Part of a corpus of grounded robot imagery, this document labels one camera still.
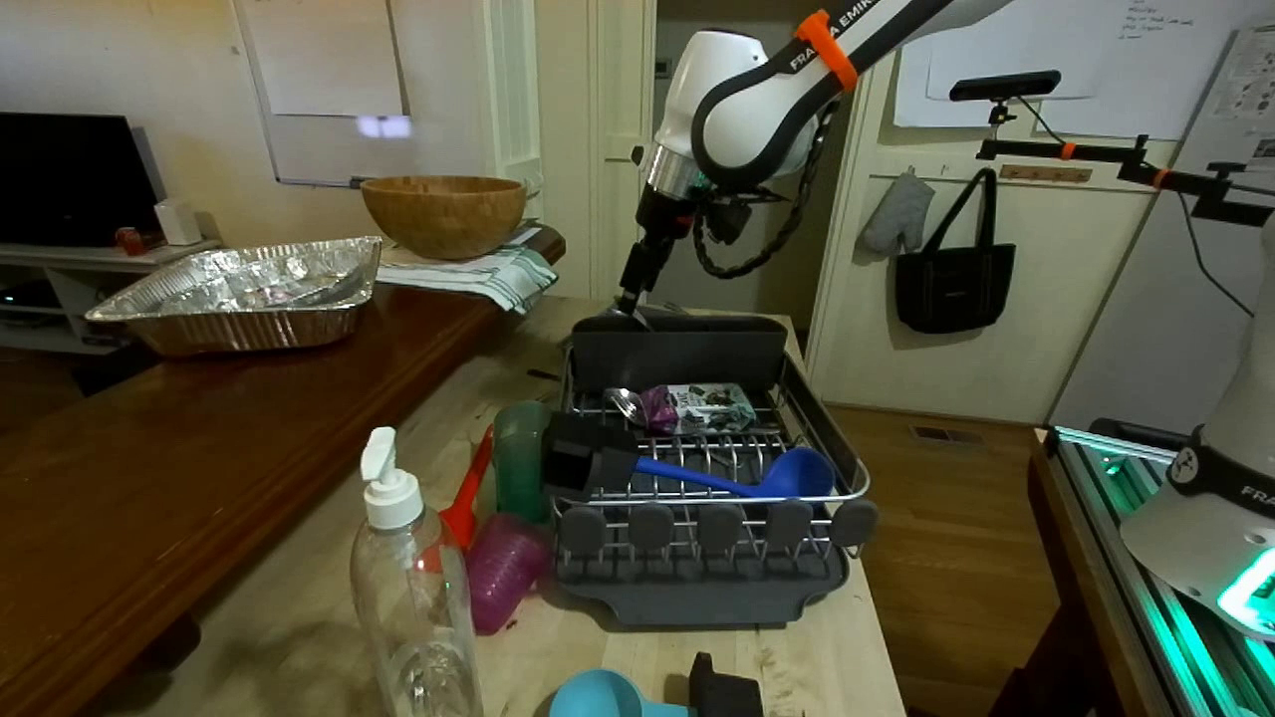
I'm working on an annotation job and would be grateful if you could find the dark wooden table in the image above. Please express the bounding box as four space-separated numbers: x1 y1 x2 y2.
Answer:
0 223 568 717

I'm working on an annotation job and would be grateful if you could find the green striped dish towel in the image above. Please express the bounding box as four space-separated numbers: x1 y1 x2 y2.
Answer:
374 218 563 320

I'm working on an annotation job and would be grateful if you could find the aluminium foil tray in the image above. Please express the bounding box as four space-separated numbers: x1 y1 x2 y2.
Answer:
81 231 390 357

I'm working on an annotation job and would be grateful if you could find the black camera on rail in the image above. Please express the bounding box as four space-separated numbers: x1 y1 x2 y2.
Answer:
946 69 1069 107

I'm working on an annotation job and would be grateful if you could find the purple plastic cup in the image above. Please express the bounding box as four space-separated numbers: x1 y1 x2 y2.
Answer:
461 512 559 643

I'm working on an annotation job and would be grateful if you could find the black tote bag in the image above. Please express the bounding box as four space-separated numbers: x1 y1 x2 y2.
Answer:
892 163 1019 338

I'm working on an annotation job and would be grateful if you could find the dark grey dish drying rack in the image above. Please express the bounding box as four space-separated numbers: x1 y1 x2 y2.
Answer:
540 312 883 637

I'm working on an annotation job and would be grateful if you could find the black cable bundle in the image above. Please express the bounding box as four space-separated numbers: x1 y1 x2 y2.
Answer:
685 99 841 288

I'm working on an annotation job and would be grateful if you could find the black clamp rail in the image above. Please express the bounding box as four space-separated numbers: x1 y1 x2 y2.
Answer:
975 97 1275 231

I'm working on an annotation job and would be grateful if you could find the clear plastic squeeze bottle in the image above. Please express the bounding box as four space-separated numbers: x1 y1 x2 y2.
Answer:
347 423 485 717

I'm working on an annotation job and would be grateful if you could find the small black plastic object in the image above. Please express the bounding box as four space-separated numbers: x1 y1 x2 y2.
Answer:
685 649 769 717

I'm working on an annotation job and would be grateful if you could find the black flat screen monitor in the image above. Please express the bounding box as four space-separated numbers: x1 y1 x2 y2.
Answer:
0 107 170 251

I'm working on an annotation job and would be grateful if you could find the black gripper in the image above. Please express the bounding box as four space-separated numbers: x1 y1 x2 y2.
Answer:
615 183 692 324

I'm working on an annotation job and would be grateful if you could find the white wall board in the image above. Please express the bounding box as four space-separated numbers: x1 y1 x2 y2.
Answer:
235 0 413 192

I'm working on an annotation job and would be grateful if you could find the light blue plastic scoop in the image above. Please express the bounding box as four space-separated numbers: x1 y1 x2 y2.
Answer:
540 666 699 717

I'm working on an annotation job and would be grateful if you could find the green plastic cup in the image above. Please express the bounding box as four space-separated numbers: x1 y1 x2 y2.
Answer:
489 393 559 527

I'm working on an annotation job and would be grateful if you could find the aluminium frame robot cart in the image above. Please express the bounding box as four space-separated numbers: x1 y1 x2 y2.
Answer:
1027 418 1275 717

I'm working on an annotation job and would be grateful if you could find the purple patterned cup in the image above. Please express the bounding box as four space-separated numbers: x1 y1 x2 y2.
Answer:
643 377 750 438

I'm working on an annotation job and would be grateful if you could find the grey low shelf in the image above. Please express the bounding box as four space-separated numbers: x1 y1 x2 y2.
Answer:
0 234 185 357

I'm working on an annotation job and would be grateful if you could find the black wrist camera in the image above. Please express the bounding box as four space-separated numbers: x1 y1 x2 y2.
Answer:
689 192 750 251

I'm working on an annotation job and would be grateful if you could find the wooden bowl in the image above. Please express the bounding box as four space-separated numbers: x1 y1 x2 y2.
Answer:
357 172 533 265

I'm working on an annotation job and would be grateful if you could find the grey oven mitt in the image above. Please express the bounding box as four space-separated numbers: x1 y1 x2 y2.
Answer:
851 167 942 264

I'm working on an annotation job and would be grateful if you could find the black rack caddy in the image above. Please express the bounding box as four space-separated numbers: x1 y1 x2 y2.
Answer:
564 316 788 404

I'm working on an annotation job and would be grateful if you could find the small white cup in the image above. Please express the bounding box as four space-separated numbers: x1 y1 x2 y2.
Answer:
151 196 206 247

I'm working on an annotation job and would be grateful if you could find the red orange plastic spatula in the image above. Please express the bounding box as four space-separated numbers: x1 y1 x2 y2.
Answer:
438 427 497 559

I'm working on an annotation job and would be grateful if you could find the whiteboard with writing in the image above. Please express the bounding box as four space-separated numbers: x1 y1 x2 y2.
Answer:
887 0 1275 141

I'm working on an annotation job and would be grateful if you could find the blue plastic ladle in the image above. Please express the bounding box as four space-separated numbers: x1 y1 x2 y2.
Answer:
633 443 841 502

